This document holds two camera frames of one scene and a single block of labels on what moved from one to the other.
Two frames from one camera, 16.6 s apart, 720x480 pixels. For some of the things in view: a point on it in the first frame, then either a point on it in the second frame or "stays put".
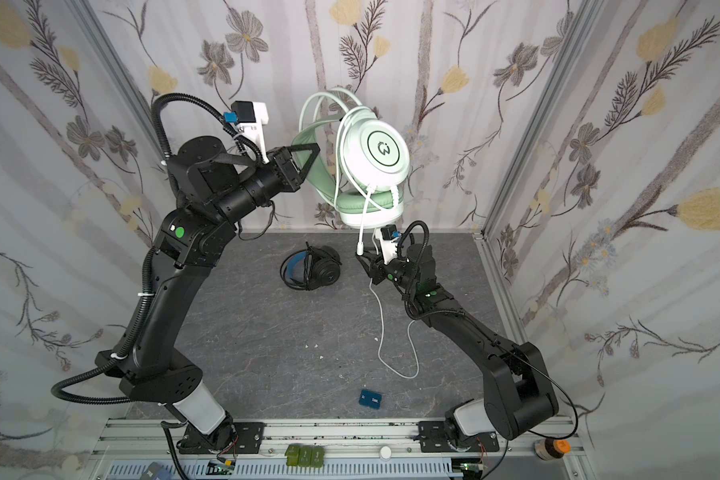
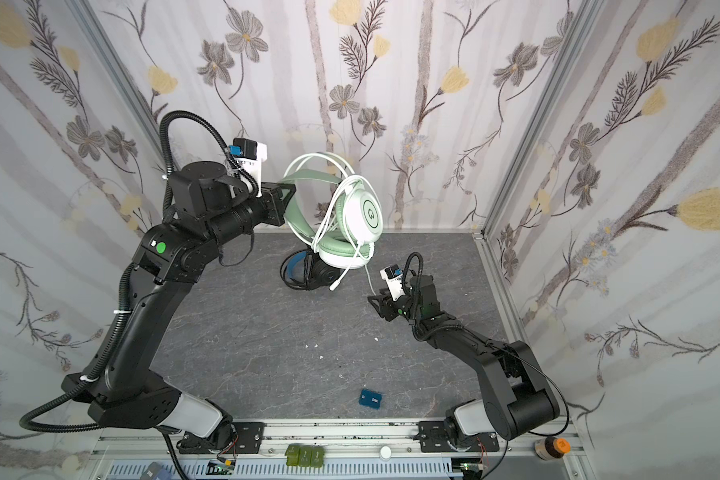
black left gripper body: [284, 169] to [273, 205]
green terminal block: [305, 455] stays put
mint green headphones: [356, 157] to [340, 212]
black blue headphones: [311, 268] stays put
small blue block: [370, 399] stays put
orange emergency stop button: [551, 449] stays put
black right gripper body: [381, 267] to [386, 303]
